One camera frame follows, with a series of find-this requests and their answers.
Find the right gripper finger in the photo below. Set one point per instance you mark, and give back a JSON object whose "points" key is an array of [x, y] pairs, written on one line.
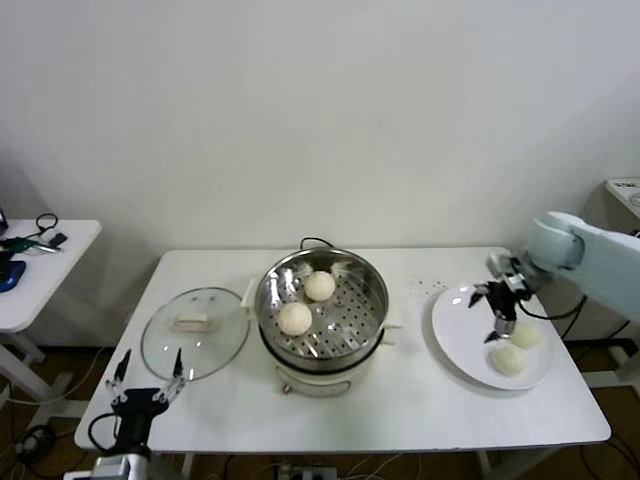
{"points": [[477, 292], [505, 328]]}

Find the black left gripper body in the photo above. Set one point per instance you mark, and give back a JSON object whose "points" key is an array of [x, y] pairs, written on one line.
{"points": [[137, 402]]}

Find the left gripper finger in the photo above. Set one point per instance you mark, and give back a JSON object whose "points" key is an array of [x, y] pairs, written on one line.
{"points": [[125, 365], [177, 365]]}

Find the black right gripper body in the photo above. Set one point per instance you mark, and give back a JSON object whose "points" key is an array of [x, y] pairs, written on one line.
{"points": [[505, 302]]}

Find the white steamed baozi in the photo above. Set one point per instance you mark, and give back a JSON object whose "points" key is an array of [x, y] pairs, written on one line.
{"points": [[320, 286], [509, 361], [295, 319], [527, 336]]}

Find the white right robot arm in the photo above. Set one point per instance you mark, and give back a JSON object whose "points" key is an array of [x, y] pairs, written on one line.
{"points": [[600, 260]]}

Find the steel perforated steamer basket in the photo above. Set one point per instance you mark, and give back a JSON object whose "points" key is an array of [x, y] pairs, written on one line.
{"points": [[360, 295]]}

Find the white round plate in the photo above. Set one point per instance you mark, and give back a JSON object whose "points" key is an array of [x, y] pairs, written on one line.
{"points": [[460, 325]]}

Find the white work table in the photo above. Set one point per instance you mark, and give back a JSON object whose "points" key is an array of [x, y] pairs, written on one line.
{"points": [[225, 425]]}

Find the blue and black device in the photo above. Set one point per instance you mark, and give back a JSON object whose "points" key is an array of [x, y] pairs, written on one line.
{"points": [[15, 277]]}

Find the small black device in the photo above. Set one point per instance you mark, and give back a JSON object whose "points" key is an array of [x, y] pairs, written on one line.
{"points": [[58, 239]]}

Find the tall white side table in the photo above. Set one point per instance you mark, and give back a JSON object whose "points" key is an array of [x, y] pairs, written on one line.
{"points": [[620, 197]]}

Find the white power strip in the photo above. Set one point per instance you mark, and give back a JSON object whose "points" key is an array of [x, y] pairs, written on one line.
{"points": [[310, 472]]}

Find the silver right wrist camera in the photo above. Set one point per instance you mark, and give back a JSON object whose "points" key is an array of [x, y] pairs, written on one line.
{"points": [[502, 265]]}

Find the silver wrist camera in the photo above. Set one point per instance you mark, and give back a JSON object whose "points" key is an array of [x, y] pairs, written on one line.
{"points": [[502, 265], [115, 467]]}

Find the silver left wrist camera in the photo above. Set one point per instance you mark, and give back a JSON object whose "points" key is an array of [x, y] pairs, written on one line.
{"points": [[115, 467]]}

